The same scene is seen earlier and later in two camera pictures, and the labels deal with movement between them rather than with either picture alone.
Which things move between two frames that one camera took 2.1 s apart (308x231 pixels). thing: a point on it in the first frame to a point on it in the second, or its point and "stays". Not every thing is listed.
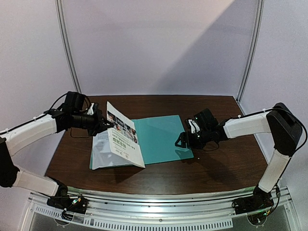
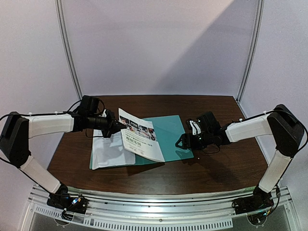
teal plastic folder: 156,137 stays
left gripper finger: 108,123 to 121,124
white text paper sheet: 112,147 stays
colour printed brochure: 123,138 to 140,137
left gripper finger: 104,129 to 123,127
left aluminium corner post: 59,13 stays
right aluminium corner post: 260,16 stays
